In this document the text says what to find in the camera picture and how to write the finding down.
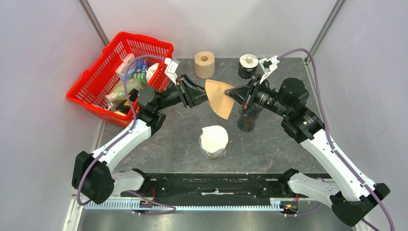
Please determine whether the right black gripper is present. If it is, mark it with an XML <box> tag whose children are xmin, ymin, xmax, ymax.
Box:
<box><xmin>225</xmin><ymin>73</ymin><xmax>291</xmax><ymax>118</ymax></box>

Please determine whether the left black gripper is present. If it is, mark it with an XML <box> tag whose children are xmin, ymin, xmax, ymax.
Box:
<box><xmin>154</xmin><ymin>74</ymin><xmax>216</xmax><ymax>111</ymax></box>

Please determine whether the brown paper coffee filter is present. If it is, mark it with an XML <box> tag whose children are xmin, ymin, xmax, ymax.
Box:
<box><xmin>204</xmin><ymin>79</ymin><xmax>234</xmax><ymax>120</ymax></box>

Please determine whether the dark smoked plastic dripper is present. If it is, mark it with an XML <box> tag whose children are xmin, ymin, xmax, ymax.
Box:
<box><xmin>239</xmin><ymin>104</ymin><xmax>264</xmax><ymax>120</ymax></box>

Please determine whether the white paper coffee filter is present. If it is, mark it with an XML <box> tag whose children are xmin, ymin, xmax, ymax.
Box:
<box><xmin>199</xmin><ymin>125</ymin><xmax>229</xmax><ymax>153</ymax></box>

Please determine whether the clear glass dripper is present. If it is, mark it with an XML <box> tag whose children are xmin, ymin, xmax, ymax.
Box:
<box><xmin>200</xmin><ymin>140</ymin><xmax>227</xmax><ymax>160</ymax></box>

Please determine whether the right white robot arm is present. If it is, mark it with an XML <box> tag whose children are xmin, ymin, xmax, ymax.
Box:
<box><xmin>225</xmin><ymin>78</ymin><xmax>390</xmax><ymax>227</ymax></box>

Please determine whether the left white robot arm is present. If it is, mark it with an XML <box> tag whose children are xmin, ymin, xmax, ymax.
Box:
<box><xmin>72</xmin><ymin>74</ymin><xmax>208</xmax><ymax>205</ymax></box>

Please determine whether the black wrapped paper roll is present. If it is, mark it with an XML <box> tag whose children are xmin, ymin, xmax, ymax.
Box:
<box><xmin>238</xmin><ymin>54</ymin><xmax>259</xmax><ymax>79</ymax></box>

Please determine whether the dark glass carafe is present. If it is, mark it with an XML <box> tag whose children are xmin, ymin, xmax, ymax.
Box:
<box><xmin>237</xmin><ymin>116</ymin><xmax>255</xmax><ymax>132</ymax></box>

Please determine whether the beige paper roll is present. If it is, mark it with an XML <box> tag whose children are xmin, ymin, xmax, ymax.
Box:
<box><xmin>194</xmin><ymin>51</ymin><xmax>215</xmax><ymax>79</ymax></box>

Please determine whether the white bottle in basket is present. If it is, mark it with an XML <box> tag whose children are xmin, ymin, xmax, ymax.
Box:
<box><xmin>146</xmin><ymin>63</ymin><xmax>159</xmax><ymax>83</ymax></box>

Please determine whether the blue snack box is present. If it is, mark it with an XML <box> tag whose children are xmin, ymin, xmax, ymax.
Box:
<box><xmin>133</xmin><ymin>58</ymin><xmax>150</xmax><ymax>82</ymax></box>

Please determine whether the small glass server cup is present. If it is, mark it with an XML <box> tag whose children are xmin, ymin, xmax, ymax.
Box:
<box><xmin>205</xmin><ymin>153</ymin><xmax>223</xmax><ymax>160</ymax></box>

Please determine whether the black yellow package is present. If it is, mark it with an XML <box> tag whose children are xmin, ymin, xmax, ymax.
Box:
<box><xmin>115</xmin><ymin>89</ymin><xmax>139</xmax><ymax>116</ymax></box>

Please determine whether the pale green liquid bottle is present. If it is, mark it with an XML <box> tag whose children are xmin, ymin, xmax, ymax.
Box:
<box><xmin>105</xmin><ymin>78</ymin><xmax>143</xmax><ymax>110</ymax></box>

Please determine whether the pink white packet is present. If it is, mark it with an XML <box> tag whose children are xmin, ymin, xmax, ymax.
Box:
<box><xmin>115</xmin><ymin>53</ymin><xmax>136</xmax><ymax>77</ymax></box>

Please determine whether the red plastic shopping basket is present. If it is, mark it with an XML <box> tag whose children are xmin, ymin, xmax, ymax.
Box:
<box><xmin>66</xmin><ymin>32</ymin><xmax>174</xmax><ymax>127</ymax></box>

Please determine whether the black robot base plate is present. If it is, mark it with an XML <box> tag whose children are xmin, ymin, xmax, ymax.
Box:
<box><xmin>136</xmin><ymin>173</ymin><xmax>295</xmax><ymax>206</ymax></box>

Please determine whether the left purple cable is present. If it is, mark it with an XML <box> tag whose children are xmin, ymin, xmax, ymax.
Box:
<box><xmin>76</xmin><ymin>55</ymin><xmax>178</xmax><ymax>217</ymax></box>

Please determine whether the aluminium slotted rail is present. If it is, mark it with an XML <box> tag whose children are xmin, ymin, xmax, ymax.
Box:
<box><xmin>85</xmin><ymin>198</ymin><xmax>286</xmax><ymax>212</ymax></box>

